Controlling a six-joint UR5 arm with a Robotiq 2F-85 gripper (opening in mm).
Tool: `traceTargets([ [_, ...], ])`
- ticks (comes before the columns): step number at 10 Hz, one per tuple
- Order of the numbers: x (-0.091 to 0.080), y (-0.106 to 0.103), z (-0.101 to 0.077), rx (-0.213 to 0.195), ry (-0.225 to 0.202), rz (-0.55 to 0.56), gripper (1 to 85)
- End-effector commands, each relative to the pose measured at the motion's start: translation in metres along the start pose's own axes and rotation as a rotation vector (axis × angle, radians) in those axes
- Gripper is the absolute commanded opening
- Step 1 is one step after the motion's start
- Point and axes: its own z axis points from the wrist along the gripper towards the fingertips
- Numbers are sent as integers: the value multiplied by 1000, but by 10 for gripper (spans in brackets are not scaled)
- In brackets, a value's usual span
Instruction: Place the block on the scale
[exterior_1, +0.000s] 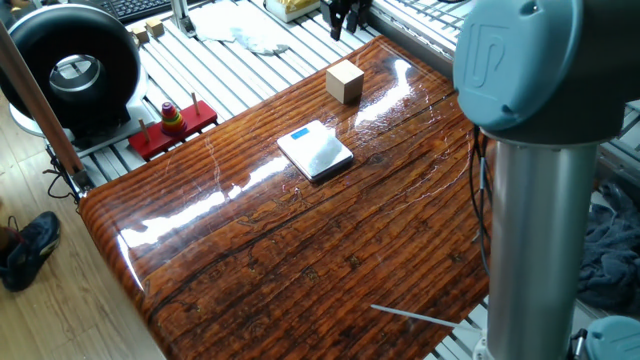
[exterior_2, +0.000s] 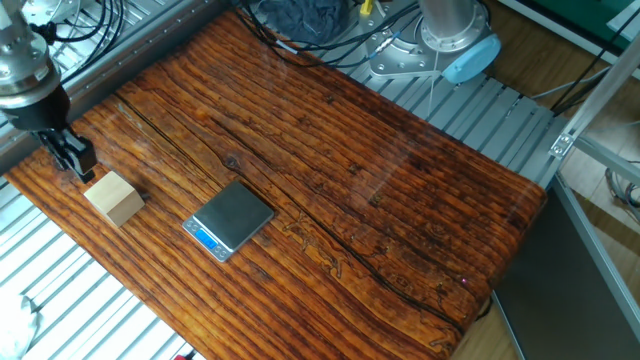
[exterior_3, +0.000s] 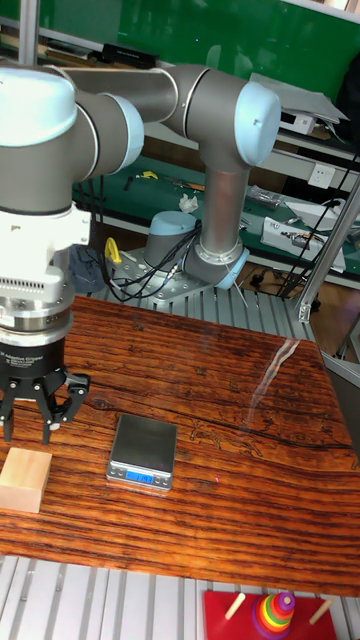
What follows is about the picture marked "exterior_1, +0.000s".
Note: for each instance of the dark grey cloth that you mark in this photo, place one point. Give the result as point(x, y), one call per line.
point(610, 250)

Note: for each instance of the aluminium stand post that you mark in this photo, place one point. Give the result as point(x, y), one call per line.
point(182, 20)

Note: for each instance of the silver digital pocket scale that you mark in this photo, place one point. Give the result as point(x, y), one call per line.
point(315, 150)

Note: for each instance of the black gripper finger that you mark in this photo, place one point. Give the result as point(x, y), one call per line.
point(357, 12)
point(337, 15)

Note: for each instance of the rainbow stacking rings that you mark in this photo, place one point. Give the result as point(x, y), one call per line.
point(173, 122)

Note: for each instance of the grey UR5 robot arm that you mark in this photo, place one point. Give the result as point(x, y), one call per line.
point(540, 225)

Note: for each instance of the brown metal pole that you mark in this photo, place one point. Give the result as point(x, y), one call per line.
point(37, 100)

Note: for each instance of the black computer keyboard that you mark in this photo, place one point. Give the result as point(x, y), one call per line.
point(135, 9)

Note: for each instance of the wood grain table board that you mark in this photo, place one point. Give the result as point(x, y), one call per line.
point(300, 250)

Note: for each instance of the white box yellow contents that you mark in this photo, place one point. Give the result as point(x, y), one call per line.
point(290, 10)

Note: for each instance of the light wooden block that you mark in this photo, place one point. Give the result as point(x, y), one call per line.
point(345, 82)

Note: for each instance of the white zip tie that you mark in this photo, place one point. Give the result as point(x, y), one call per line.
point(425, 316)

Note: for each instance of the dark blue sneaker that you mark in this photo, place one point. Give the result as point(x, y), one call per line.
point(30, 250)

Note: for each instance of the small wooden cube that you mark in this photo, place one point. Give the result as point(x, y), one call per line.
point(140, 35)
point(155, 28)

